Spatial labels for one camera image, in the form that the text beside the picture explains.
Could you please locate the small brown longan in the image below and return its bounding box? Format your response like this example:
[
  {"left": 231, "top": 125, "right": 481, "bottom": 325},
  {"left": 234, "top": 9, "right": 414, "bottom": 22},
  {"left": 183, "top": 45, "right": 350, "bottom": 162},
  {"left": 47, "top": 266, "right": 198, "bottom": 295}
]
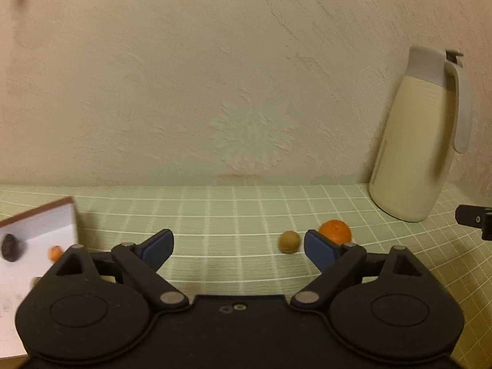
[{"left": 279, "top": 231, "right": 301, "bottom": 255}]

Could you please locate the brown cardboard box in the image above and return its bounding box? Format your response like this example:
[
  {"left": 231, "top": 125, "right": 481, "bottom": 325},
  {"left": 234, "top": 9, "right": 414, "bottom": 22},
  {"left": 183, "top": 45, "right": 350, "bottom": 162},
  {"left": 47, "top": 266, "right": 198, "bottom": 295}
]
[{"left": 0, "top": 196, "right": 80, "bottom": 359}]

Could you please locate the wrinkled dark round fruit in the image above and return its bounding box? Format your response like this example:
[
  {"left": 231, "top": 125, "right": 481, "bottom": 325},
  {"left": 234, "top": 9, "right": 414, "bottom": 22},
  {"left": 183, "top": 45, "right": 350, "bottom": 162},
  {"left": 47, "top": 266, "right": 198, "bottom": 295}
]
[{"left": 1, "top": 234, "right": 24, "bottom": 264}]

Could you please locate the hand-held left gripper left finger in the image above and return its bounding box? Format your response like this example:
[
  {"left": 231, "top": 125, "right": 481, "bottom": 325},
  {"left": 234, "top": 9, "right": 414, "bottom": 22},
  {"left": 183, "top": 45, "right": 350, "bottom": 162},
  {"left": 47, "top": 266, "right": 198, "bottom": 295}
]
[{"left": 38, "top": 229, "right": 190, "bottom": 310}]

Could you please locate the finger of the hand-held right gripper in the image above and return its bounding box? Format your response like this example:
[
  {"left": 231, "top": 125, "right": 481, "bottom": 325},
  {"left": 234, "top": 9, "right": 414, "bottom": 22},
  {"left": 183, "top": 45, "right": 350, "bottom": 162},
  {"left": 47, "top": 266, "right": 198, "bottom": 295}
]
[{"left": 455, "top": 204, "right": 492, "bottom": 241}]

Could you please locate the orange mandarin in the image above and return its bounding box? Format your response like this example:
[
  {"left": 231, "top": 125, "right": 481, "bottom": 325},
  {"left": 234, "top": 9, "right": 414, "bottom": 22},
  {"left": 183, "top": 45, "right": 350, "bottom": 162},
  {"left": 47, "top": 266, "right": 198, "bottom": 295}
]
[{"left": 318, "top": 219, "right": 352, "bottom": 245}]

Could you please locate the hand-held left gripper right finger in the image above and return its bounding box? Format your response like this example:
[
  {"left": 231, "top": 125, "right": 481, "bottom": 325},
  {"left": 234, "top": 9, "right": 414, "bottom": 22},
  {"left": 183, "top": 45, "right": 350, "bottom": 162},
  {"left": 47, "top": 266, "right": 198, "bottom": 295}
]
[{"left": 291, "top": 231, "right": 442, "bottom": 310}]

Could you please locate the cream thermos jug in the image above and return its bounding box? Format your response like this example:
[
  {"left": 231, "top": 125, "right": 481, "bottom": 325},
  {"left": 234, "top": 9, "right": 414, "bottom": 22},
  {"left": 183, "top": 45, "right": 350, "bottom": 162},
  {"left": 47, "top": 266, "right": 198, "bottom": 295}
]
[{"left": 369, "top": 45, "right": 474, "bottom": 223}]

